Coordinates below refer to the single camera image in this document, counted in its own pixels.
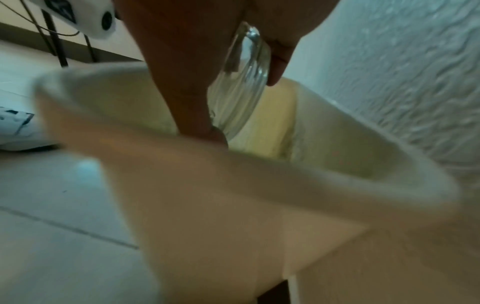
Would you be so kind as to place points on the person's right hand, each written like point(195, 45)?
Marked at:
point(180, 44)

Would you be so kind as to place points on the cream plastic bin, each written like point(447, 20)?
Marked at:
point(225, 222)

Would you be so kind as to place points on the thin black tripod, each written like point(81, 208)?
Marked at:
point(56, 44)

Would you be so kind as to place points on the white right sneaker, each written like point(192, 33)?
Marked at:
point(22, 136)

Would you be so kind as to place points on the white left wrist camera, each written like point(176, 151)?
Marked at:
point(90, 20)

